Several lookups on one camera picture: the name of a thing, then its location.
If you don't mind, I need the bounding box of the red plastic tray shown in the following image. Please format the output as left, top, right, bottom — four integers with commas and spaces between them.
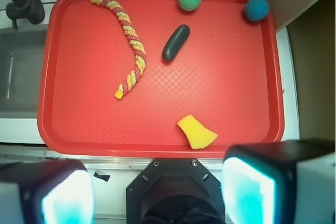
37, 0, 284, 158

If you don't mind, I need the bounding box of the multicolored twisted rope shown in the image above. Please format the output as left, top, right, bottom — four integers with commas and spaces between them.
90, 0, 148, 101

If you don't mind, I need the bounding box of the yellow sponge wedge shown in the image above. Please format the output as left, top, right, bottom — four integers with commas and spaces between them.
177, 114, 218, 150

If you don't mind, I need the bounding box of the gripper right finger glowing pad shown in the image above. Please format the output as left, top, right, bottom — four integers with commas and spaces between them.
221, 139, 335, 223

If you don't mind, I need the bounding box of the stainless steel sink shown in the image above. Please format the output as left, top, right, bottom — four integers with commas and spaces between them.
1, 25, 47, 119

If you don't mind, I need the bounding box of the blue ball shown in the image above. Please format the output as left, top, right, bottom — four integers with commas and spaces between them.
244, 0, 269, 22

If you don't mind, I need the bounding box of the black oblong capsule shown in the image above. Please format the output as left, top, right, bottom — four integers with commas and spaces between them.
162, 24, 190, 61

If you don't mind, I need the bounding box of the dark sink faucet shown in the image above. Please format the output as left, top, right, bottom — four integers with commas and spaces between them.
5, 0, 45, 30

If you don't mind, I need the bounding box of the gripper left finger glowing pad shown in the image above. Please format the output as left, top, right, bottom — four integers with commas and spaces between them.
1, 160, 95, 223

